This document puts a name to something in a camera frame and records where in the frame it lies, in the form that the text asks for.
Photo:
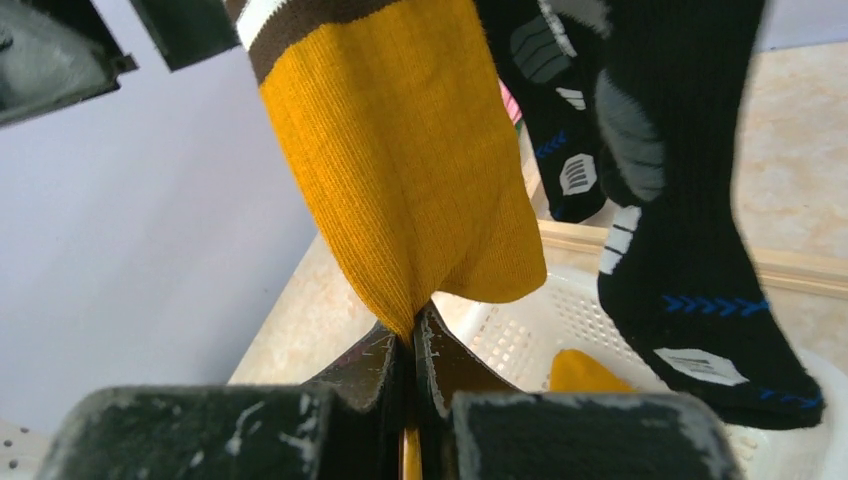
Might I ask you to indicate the yellow sock with brown stripes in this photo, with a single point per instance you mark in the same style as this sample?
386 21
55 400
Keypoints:
573 371

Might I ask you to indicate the black sock with grey patches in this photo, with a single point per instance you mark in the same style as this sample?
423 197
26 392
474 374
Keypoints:
668 100

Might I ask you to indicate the white plastic basket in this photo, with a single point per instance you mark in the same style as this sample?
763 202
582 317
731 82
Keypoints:
519 341

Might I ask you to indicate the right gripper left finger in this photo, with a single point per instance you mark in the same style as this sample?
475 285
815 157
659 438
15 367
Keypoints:
343 423

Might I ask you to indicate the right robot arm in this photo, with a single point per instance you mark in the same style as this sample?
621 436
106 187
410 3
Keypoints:
16 450

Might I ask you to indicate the wooden drying rack frame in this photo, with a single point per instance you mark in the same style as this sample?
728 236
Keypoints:
673 259

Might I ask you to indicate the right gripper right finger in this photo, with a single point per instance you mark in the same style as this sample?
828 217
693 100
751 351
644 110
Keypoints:
476 425

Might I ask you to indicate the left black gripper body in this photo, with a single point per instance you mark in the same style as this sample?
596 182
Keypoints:
55 54

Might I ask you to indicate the pink cloth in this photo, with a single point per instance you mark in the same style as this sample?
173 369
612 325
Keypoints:
511 105

